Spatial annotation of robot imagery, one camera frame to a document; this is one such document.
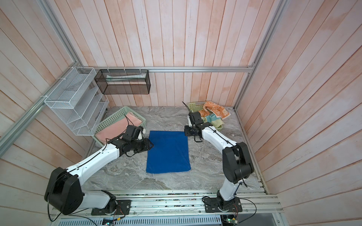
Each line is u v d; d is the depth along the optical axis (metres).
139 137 0.70
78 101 0.73
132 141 0.65
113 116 1.07
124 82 1.04
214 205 0.73
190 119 0.76
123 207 0.73
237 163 0.47
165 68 0.98
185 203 0.76
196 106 1.16
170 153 0.93
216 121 1.04
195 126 0.75
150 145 0.82
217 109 1.09
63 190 0.41
